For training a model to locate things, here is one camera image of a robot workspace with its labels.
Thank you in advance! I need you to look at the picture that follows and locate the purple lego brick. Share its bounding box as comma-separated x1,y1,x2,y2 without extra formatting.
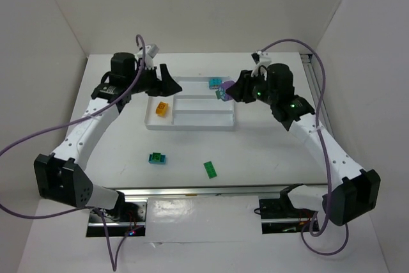
219,81,235,94

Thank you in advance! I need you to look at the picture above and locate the yellow lego brick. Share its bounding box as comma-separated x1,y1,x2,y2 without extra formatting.
155,102,169,117

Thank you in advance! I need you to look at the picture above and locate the teal round lego brick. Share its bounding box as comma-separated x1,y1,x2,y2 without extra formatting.
208,78,223,90

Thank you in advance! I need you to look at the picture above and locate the green lego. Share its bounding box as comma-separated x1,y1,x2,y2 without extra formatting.
215,90,232,102

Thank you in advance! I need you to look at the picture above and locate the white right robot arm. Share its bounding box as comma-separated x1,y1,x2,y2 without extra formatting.
226,63,381,226

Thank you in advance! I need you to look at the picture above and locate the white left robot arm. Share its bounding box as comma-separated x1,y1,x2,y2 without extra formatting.
34,52,182,215

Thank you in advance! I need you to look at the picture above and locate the white plastic divided tray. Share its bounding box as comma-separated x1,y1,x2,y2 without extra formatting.
144,76,236,131

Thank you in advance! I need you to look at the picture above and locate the small green lego brick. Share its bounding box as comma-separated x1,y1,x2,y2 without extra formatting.
151,152,162,162

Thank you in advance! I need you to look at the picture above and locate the green flat lego plate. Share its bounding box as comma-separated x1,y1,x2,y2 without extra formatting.
203,161,217,179

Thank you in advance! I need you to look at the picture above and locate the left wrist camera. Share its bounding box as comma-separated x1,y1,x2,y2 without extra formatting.
137,44,160,70

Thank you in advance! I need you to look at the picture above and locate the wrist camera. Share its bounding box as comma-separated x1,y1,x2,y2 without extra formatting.
251,51,272,75
137,44,160,70

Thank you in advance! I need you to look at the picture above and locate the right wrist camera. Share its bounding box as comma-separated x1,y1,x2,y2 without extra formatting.
251,51,272,75

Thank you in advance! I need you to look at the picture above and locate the aluminium right side rail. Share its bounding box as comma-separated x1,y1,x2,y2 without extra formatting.
300,54,333,134

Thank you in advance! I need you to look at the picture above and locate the aluminium rail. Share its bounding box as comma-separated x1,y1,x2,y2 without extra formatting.
95,183,330,202
300,54,333,134

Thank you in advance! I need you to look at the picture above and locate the aluminium front rail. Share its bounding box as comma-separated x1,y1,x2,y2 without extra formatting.
95,183,330,202

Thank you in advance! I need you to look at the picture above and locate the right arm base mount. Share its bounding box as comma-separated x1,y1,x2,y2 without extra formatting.
253,184,314,234

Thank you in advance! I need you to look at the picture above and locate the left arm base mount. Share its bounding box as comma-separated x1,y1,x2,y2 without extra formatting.
86,189,149,238

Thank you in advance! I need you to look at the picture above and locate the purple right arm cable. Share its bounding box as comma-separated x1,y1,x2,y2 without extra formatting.
258,38,350,256

